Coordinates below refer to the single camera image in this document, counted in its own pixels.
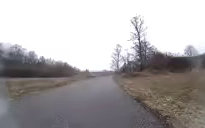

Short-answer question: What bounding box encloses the small bare tree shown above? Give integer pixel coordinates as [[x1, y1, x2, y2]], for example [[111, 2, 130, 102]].
[[183, 44, 199, 58], [110, 43, 124, 73]]

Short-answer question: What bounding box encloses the tall bare tree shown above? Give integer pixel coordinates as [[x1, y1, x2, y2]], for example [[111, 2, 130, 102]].
[[128, 14, 154, 72]]

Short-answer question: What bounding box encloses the grey asphalt road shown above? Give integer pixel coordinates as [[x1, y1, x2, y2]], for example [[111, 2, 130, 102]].
[[0, 74, 164, 128]]

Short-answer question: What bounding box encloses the row of brown bushes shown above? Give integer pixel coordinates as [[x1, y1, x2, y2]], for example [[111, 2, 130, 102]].
[[121, 46, 205, 74]]

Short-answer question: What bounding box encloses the dry grass verge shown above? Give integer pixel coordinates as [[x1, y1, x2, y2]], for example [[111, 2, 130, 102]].
[[0, 71, 96, 99], [112, 69, 205, 128]]

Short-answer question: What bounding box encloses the dark wood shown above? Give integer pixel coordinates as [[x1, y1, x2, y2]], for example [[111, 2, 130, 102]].
[[0, 39, 81, 79]]

